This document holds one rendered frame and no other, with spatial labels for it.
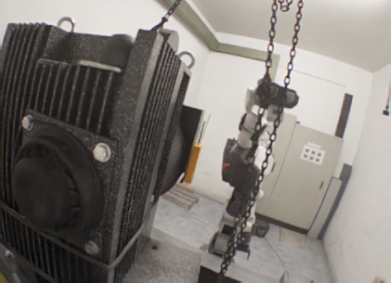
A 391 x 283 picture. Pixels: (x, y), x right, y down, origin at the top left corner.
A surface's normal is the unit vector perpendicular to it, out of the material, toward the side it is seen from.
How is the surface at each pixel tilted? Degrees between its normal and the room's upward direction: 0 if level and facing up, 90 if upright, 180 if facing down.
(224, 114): 90
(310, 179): 90
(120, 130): 90
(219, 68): 90
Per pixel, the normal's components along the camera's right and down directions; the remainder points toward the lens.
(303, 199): -0.37, 0.04
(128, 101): -0.13, 0.11
